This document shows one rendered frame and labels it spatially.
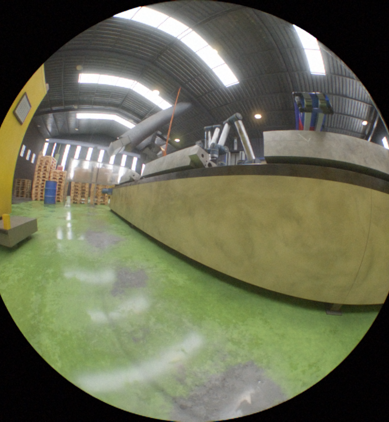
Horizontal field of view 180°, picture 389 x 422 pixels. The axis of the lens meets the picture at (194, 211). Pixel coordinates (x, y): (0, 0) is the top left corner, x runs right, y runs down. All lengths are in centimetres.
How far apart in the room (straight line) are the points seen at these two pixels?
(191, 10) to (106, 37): 460
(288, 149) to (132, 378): 113
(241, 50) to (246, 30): 164
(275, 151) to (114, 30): 1011
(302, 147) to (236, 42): 893
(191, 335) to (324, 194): 84
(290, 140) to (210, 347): 102
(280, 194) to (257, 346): 69
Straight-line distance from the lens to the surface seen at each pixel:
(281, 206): 67
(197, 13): 941
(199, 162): 102
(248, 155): 210
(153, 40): 1011
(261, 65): 973
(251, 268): 75
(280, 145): 77
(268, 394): 57
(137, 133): 717
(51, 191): 578
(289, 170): 70
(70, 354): 61
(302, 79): 1042
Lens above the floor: 50
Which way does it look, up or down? 3 degrees down
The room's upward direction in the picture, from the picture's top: 7 degrees clockwise
